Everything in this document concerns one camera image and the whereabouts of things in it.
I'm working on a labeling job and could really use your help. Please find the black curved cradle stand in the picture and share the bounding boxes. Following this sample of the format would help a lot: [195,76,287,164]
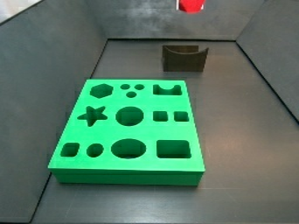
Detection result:
[163,45,209,72]

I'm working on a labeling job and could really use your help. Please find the red hexagon block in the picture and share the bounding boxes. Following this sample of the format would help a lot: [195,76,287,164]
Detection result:
[177,0,205,14]

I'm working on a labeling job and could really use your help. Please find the green shape sorter board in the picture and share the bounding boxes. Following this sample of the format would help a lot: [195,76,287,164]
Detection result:
[48,80,205,186]

